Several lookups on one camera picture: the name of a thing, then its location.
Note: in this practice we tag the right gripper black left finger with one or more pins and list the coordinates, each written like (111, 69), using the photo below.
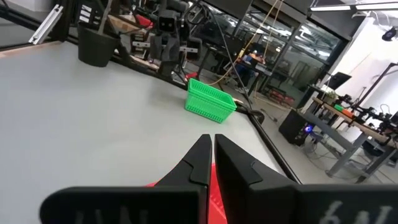
(192, 174)

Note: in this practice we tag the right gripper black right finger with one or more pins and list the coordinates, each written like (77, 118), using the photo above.
(242, 186)

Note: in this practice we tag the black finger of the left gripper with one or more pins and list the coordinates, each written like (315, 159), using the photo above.
(174, 46)
(158, 46)

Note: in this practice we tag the red plastic basket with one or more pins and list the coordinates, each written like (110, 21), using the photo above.
(215, 202)

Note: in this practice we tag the black background robot arm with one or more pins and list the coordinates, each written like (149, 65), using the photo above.
(373, 113)

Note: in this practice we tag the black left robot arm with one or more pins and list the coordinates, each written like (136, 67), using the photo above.
(178, 5)

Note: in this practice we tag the person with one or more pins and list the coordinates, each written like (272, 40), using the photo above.
(247, 70)

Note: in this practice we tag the black computer tower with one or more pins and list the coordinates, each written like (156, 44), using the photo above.
(292, 126)

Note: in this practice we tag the wooden workbench grey legs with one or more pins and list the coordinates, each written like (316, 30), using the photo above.
(345, 155)

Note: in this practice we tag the grey table mat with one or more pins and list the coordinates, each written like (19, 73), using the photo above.
(77, 124)

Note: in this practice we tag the silver aluminium extrusion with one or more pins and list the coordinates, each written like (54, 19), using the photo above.
(46, 24)

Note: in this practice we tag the small potted plant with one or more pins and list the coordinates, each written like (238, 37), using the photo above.
(329, 97)

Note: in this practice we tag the black computer monitor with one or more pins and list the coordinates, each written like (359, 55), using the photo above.
(339, 79)

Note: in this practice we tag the ceiling light strip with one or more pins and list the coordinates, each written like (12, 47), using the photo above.
(354, 6)

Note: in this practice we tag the black ceiling spotlight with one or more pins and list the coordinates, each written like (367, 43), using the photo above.
(390, 33)

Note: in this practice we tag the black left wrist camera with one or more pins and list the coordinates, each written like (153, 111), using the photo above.
(168, 23)

